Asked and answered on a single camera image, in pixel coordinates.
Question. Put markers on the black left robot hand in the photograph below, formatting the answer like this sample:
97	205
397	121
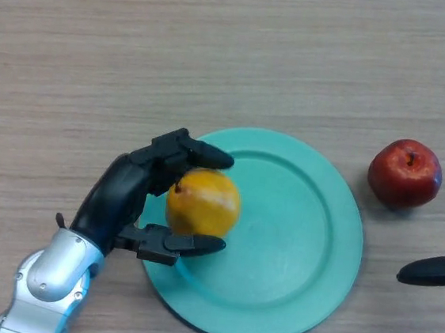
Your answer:
119	203

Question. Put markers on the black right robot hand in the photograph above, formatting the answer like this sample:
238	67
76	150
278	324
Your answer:
434	270

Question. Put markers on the yellow pear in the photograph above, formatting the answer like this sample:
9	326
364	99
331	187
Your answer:
204	204

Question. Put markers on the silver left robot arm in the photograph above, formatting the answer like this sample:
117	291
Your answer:
48	275

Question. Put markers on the green plastic plate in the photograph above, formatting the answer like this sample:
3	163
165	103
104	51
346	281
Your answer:
278	240

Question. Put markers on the red apple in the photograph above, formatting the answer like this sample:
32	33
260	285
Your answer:
405	173

